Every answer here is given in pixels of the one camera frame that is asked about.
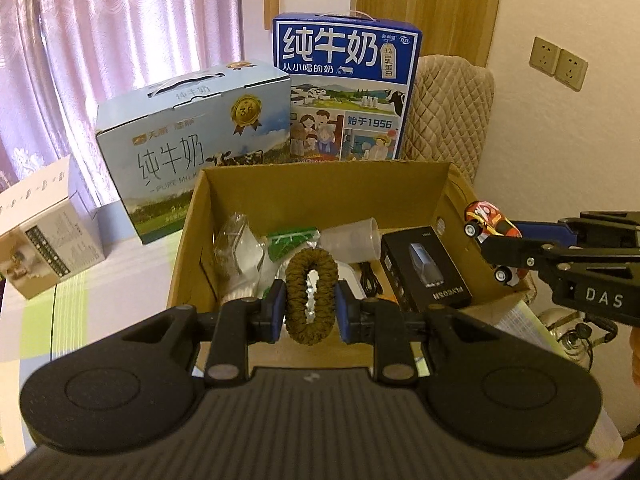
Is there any green packet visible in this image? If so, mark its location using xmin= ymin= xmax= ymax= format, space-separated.
xmin=265 ymin=227 xmax=321 ymax=261

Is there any beige quilted chair cover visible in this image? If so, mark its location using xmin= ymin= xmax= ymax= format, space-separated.
xmin=400 ymin=55 xmax=496 ymax=196

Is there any light blue milk carton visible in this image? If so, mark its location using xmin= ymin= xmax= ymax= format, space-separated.
xmin=95 ymin=60 xmax=292 ymax=246

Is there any brown knitted hair tie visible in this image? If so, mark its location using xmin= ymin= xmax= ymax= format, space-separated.
xmin=284 ymin=247 xmax=340 ymax=345

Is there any plaid tablecloth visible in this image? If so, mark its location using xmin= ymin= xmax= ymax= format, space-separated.
xmin=0 ymin=200 xmax=201 ymax=461

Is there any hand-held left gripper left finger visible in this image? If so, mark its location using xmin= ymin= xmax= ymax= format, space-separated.
xmin=122 ymin=280 xmax=287 ymax=387

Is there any white appliance box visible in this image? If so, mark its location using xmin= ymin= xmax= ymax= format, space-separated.
xmin=0 ymin=155 xmax=106 ymax=301

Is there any bag of cotton swabs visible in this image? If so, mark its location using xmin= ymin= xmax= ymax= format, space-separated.
xmin=217 ymin=277 xmax=271 ymax=311

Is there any dark blue milk carton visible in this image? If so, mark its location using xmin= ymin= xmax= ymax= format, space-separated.
xmin=272 ymin=12 xmax=423 ymax=163

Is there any clear bag with metal clip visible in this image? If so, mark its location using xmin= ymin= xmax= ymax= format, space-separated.
xmin=214 ymin=214 xmax=267 ymax=283

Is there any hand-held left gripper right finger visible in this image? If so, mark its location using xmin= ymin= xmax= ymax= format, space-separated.
xmin=335 ymin=280 xmax=503 ymax=386

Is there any pink curtain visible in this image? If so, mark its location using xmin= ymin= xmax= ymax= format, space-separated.
xmin=0 ymin=0 xmax=256 ymax=196

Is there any black product box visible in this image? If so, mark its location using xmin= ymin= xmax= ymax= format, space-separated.
xmin=380 ymin=227 xmax=473 ymax=311

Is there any white power adapter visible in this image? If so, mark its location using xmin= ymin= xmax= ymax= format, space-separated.
xmin=339 ymin=262 xmax=368 ymax=302

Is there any green white booklet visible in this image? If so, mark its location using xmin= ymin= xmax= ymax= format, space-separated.
xmin=492 ymin=300 xmax=568 ymax=361

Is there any brown cardboard box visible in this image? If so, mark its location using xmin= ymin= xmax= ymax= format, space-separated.
xmin=166 ymin=160 xmax=535 ymax=378

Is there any clear plastic cup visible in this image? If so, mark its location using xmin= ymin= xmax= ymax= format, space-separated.
xmin=317 ymin=217 xmax=382 ymax=266

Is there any beige wall socket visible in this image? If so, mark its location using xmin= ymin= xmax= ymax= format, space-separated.
xmin=555 ymin=49 xmax=589 ymax=92
xmin=530 ymin=36 xmax=561 ymax=77

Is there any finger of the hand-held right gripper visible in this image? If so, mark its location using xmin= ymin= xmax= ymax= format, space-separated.
xmin=480 ymin=234 xmax=559 ymax=274
xmin=513 ymin=219 xmax=576 ymax=247

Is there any red white toy car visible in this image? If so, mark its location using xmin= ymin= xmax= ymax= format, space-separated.
xmin=464 ymin=201 xmax=530 ymax=288

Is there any black usb cable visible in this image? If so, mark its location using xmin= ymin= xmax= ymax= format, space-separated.
xmin=360 ymin=260 xmax=386 ymax=297

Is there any silver foil bag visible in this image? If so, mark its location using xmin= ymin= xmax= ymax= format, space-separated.
xmin=302 ymin=269 xmax=323 ymax=323

